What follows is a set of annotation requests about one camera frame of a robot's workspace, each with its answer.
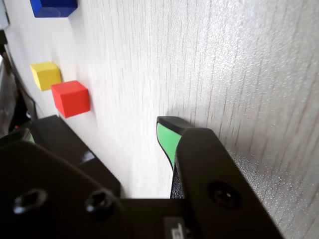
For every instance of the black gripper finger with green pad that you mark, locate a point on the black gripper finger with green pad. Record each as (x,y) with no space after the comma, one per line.
(207,169)

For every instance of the yellow wooden cube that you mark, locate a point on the yellow wooden cube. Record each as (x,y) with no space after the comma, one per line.
(46,76)

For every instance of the blue wooden cube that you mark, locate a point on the blue wooden cube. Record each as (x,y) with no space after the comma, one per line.
(53,8)

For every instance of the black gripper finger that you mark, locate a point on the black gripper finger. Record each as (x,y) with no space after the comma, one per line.
(42,189)

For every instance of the red wooden cube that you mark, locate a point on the red wooden cube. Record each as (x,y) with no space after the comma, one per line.
(72,98)

